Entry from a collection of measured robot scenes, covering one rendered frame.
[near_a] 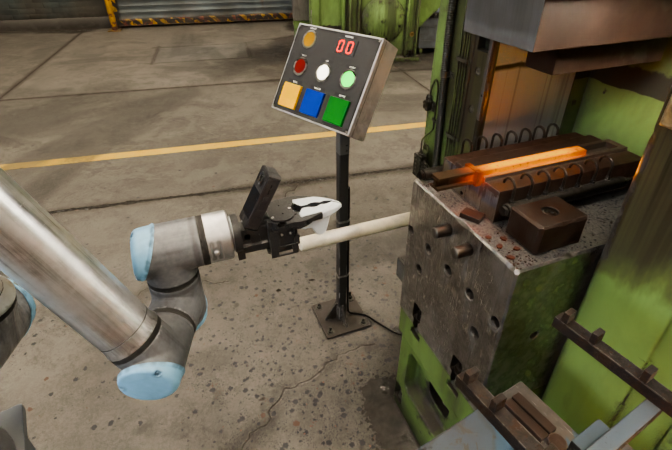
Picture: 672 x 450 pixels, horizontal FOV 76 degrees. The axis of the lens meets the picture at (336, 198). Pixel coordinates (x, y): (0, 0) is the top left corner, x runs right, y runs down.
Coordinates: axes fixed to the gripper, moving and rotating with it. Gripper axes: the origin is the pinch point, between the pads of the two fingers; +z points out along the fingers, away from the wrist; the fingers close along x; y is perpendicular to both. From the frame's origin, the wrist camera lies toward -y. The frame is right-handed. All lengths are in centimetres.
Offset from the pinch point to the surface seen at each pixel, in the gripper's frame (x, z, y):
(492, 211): 6.7, 33.4, 6.1
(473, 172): 1.3, 31.1, -1.1
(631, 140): -1, 81, 1
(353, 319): -54, 29, 99
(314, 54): -61, 17, -13
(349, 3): -451, 193, 29
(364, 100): -39.4, 24.1, -4.6
